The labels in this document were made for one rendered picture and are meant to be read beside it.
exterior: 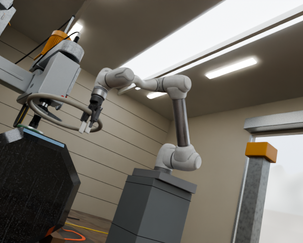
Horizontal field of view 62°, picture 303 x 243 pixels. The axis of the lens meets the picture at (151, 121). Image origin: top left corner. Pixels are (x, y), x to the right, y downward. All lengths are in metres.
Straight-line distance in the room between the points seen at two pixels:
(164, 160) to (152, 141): 7.05
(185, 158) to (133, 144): 6.76
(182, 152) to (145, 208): 0.49
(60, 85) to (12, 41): 5.86
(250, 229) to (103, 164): 7.04
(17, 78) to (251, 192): 2.40
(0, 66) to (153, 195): 1.94
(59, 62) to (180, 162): 1.33
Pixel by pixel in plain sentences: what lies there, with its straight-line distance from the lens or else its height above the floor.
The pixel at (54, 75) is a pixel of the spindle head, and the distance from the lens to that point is 2.31.
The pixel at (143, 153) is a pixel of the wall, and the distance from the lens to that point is 8.87.
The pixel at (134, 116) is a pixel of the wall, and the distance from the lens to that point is 8.78.
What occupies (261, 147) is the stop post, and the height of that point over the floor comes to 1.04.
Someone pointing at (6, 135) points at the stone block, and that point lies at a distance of 2.09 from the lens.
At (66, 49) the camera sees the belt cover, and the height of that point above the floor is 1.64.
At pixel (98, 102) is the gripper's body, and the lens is 1.52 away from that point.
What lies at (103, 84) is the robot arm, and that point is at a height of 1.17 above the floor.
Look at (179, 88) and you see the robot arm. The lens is 1.84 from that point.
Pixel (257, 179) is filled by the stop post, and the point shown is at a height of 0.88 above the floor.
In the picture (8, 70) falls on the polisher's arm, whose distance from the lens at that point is 2.91.
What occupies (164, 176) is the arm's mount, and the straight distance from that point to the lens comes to 1.86.
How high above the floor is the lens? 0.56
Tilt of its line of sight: 19 degrees up
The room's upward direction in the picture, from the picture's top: 18 degrees clockwise
